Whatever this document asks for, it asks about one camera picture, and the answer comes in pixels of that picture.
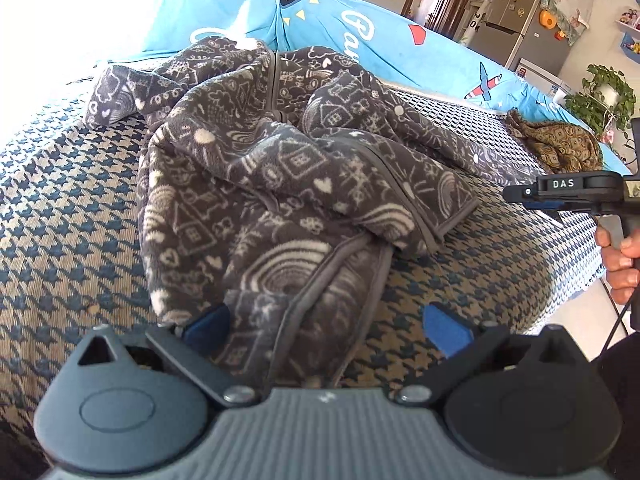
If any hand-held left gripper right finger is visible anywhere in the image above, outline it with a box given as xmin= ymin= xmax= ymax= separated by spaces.
xmin=395 ymin=304 xmax=588 ymax=407

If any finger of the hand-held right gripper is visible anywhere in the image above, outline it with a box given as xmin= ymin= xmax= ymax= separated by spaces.
xmin=502 ymin=180 xmax=566 ymax=211

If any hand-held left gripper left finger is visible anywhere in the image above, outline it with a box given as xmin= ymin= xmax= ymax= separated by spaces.
xmin=65 ymin=305 xmax=261 ymax=408

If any grey patterned fleece jacket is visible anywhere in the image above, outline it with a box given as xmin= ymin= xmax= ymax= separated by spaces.
xmin=84 ymin=37 xmax=543 ymax=390

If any person's right hand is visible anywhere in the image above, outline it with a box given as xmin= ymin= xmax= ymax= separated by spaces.
xmin=595 ymin=225 xmax=640 ymax=307

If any brown patterned cloth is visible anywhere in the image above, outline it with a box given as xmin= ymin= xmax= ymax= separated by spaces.
xmin=505 ymin=107 xmax=604 ymax=173

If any green potted plant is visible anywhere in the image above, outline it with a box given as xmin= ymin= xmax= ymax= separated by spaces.
xmin=565 ymin=64 xmax=637 ymax=136

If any houndstooth sofa mat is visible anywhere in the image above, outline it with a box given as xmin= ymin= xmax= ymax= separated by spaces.
xmin=0 ymin=60 xmax=608 ymax=461

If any silver refrigerator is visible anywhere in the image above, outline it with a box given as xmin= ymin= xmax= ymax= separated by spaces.
xmin=469 ymin=0 xmax=596 ymax=81

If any person's dark clothing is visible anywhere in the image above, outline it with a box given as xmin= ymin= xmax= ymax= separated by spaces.
xmin=592 ymin=332 xmax=640 ymax=480

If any wooden door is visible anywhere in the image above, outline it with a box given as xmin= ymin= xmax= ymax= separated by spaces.
xmin=401 ymin=0 xmax=483 ymax=41

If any blue sofa cushion plane print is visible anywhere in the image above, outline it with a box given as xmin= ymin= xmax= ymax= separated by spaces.
xmin=107 ymin=0 xmax=281 ymax=63

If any black cable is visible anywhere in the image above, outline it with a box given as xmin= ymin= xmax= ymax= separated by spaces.
xmin=597 ymin=280 xmax=632 ymax=363

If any blue wall shelf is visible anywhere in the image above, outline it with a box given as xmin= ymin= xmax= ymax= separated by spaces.
xmin=616 ymin=10 xmax=640 ymax=58

